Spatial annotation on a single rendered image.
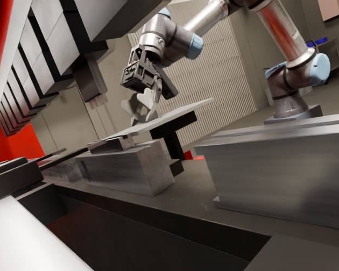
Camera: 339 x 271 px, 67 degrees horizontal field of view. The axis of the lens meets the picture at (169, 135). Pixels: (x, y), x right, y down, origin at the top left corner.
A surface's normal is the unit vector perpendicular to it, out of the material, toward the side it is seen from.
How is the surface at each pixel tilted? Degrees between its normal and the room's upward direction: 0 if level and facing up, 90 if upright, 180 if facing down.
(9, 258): 0
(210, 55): 90
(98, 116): 90
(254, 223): 0
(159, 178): 90
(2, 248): 0
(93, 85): 90
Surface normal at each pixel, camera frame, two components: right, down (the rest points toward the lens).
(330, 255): -0.35, -0.93
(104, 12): -0.73, 0.36
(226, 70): 0.44, -0.03
